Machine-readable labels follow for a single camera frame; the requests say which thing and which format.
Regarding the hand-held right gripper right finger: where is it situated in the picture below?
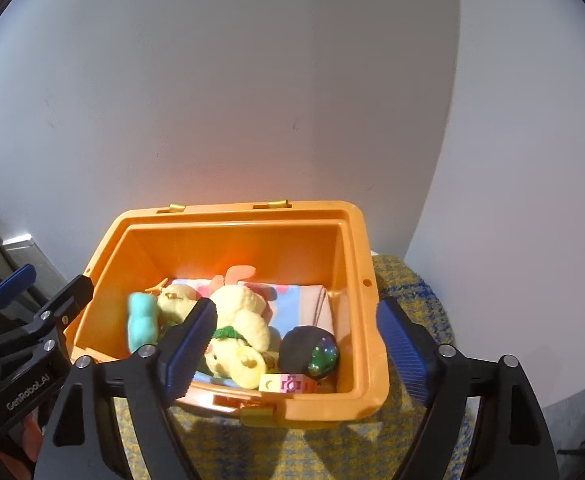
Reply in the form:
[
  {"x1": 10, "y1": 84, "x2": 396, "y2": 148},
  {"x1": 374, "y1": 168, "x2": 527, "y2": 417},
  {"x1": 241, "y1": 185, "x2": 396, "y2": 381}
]
[{"x1": 375, "y1": 297, "x2": 558, "y2": 480}]

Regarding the black round toy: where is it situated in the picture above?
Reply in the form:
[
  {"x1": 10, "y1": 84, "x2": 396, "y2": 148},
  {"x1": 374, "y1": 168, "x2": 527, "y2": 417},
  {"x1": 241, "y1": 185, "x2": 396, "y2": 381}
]
[{"x1": 278, "y1": 325, "x2": 341, "y2": 378}]

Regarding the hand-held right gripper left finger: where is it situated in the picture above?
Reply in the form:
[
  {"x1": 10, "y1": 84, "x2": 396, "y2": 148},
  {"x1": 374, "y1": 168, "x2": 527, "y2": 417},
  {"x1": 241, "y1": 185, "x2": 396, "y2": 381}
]
[{"x1": 32, "y1": 297, "x2": 219, "y2": 480}]

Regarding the yellow blue plaid cloth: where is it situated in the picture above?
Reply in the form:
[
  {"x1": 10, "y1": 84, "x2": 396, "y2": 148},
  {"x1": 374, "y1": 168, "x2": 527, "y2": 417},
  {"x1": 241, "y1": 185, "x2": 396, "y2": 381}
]
[{"x1": 112, "y1": 254, "x2": 473, "y2": 480}]

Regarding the floral print cloth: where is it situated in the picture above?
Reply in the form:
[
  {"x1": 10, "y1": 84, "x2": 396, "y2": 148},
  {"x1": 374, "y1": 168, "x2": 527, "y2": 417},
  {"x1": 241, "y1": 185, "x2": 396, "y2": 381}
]
[{"x1": 172, "y1": 279, "x2": 334, "y2": 343}]

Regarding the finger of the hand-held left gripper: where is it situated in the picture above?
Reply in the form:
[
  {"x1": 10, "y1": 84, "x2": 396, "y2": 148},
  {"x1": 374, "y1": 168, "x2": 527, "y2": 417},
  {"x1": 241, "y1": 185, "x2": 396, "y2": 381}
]
[
  {"x1": 22, "y1": 274, "x2": 94, "y2": 341},
  {"x1": 0, "y1": 264, "x2": 36, "y2": 323}
]

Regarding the purple pink toy block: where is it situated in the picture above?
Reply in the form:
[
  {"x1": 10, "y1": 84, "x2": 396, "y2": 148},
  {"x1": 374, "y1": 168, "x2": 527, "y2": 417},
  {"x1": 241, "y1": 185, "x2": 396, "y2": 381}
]
[{"x1": 280, "y1": 373, "x2": 318, "y2": 395}]

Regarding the large yellow plush toy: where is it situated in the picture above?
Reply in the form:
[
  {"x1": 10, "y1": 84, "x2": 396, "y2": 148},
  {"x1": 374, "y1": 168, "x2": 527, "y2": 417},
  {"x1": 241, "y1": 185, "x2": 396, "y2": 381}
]
[{"x1": 202, "y1": 264, "x2": 283, "y2": 390}]

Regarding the orange plastic storage box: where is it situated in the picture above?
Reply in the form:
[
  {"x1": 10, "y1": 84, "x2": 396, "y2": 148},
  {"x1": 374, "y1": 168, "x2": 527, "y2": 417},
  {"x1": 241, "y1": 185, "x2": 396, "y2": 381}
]
[{"x1": 70, "y1": 200, "x2": 391, "y2": 428}]

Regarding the teal star plush toy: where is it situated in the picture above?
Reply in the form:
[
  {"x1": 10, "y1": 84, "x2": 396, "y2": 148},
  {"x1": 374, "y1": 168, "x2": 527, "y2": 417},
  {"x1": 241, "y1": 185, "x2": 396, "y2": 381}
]
[{"x1": 126, "y1": 291, "x2": 160, "y2": 355}]

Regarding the small yellow plush toy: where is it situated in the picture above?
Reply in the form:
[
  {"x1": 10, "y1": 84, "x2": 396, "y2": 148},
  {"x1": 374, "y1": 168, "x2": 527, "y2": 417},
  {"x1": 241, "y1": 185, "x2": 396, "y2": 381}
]
[{"x1": 156, "y1": 282, "x2": 200, "y2": 328}]

